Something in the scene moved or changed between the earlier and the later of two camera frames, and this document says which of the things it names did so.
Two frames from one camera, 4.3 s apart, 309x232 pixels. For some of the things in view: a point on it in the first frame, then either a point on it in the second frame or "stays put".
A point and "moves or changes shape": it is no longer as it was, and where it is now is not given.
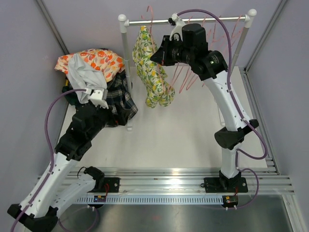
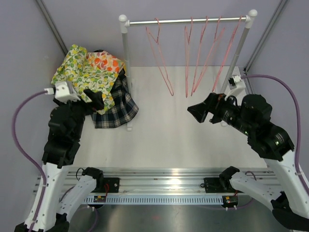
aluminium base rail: (261, 181) stays put
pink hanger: (175, 79) -> (187, 41)
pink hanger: (215, 40) -> (209, 57)
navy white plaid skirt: (121, 101) stays put
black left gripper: (120, 118) -> (95, 97)
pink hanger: (187, 73) moves or changes shape
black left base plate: (110, 185) stays put
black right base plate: (226, 185) stays put
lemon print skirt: (149, 71) -> (76, 69)
